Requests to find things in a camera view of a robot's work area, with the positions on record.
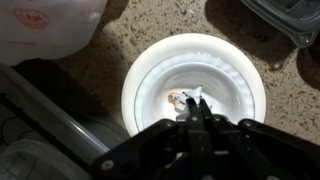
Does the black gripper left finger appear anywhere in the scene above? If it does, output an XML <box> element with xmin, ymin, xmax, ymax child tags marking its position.
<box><xmin>186</xmin><ymin>98</ymin><xmax>213</xmax><ymax>180</ymax></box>

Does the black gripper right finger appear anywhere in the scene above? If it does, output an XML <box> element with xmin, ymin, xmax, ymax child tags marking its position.
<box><xmin>199</xmin><ymin>99</ymin><xmax>267</xmax><ymax>180</ymax></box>

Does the orange white wrapper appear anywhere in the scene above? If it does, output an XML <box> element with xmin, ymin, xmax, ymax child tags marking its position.
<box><xmin>167</xmin><ymin>85</ymin><xmax>203</xmax><ymax>112</ymax></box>

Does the white saucer plate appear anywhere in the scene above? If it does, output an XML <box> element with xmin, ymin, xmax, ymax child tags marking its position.
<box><xmin>121</xmin><ymin>33</ymin><xmax>266</xmax><ymax>136</ymax></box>

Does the clear plastic container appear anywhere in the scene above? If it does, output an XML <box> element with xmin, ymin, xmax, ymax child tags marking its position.
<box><xmin>241</xmin><ymin>0</ymin><xmax>320</xmax><ymax>48</ymax></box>

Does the white plastic shopping bag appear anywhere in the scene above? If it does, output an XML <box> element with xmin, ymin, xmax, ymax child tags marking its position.
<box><xmin>0</xmin><ymin>0</ymin><xmax>108</xmax><ymax>66</ymax></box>

